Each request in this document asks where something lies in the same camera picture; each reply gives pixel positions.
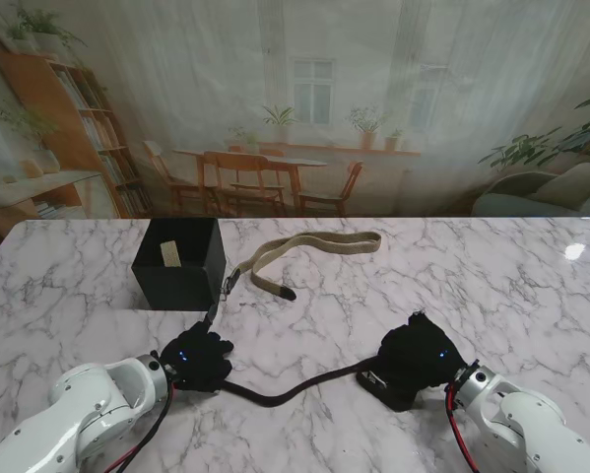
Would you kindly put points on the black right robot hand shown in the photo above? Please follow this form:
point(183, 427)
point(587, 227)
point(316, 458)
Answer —
point(420, 352)

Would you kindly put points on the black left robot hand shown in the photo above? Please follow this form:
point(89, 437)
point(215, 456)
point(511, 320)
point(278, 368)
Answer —
point(201, 359)

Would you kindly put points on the black belt with silver buckle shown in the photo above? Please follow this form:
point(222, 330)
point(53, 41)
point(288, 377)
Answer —
point(270, 401)

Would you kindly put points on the beige woven belt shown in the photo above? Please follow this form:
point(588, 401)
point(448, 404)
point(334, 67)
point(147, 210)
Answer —
point(170, 253)
point(324, 239)

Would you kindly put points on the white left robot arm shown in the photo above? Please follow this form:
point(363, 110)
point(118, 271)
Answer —
point(87, 414)

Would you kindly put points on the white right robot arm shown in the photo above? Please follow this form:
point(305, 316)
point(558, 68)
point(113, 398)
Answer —
point(526, 424)

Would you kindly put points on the black belt storage box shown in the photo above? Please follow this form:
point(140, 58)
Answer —
point(176, 286)

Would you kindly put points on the printed room scene backdrop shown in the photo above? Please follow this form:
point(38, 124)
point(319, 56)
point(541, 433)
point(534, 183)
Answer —
point(294, 98)

